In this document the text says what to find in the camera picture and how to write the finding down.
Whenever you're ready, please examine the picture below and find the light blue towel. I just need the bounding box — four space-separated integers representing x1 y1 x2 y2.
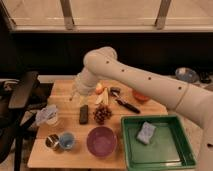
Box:
35 105 58 126

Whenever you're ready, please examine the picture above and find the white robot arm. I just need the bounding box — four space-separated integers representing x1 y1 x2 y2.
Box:
74 47 213 171

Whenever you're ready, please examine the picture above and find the purple bowl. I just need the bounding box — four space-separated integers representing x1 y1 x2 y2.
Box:
86 126 117 157

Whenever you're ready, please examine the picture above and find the red bowl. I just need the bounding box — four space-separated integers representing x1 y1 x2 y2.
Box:
132 90 150 102

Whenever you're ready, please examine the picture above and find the silver bowl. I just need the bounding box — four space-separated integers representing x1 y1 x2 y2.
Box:
175 67 198 83

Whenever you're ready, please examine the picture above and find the black remote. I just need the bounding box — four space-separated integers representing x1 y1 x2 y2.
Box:
79 105 89 124

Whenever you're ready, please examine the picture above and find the bunch of grapes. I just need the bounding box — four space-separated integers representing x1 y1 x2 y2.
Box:
93 104 112 125

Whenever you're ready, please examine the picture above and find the wooden board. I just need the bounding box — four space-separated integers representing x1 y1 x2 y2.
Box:
27 79 169 170

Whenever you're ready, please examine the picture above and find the blue cup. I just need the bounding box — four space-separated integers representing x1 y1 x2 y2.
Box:
59 132 75 150

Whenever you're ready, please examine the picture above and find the metal can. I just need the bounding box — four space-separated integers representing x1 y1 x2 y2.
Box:
45 134 59 150

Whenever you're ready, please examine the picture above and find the black chair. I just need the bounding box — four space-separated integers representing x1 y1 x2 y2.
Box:
0 71 47 171

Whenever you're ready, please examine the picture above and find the blue sponge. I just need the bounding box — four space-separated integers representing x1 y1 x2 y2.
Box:
137 122 156 144

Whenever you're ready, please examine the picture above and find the green tray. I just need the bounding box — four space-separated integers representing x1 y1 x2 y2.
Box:
121 115 196 171

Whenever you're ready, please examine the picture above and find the black handled peeler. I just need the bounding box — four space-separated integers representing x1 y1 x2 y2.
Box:
110 87 140 114

